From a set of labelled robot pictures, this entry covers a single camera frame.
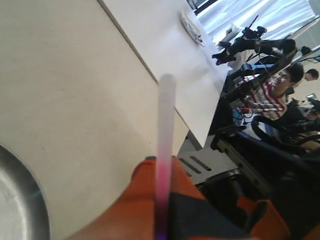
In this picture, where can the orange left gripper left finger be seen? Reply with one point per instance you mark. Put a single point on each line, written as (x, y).
(131, 216)

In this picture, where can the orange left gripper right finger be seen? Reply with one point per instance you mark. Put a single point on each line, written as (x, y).
(191, 217)

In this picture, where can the thin pink stick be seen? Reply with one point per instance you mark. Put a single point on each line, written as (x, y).
(163, 169)

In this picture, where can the round stainless steel plate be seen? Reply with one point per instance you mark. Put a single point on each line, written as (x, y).
(23, 209)

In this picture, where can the person in striped shirt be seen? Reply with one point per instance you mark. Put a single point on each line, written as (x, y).
(270, 99)

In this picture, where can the white neighbouring table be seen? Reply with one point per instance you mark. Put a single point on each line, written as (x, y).
(155, 30)

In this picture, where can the person in background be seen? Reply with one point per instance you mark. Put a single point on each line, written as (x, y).
(311, 75)

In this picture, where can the blue white ceramic plate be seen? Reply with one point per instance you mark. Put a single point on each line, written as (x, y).
(191, 29)

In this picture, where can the grey metal mounting bracket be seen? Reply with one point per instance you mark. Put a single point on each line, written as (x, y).
(205, 163)

